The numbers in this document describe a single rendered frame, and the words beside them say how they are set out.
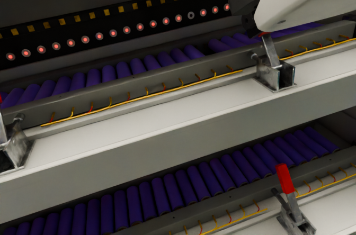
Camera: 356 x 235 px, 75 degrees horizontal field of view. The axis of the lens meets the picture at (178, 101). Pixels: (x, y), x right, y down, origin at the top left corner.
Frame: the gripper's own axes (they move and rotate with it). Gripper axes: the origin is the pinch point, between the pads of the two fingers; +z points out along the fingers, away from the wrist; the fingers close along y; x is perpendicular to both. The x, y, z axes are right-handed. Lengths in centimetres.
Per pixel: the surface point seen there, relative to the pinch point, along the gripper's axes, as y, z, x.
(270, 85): -1.0, 0.8, -7.0
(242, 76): -2.4, 3.5, -5.3
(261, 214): -2.9, 8.5, -24.1
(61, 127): -22.6, 3.5, -5.2
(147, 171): -15.7, 1.4, -11.6
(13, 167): -26.2, 0.3, -7.4
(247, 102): -4.4, 0.0, -8.0
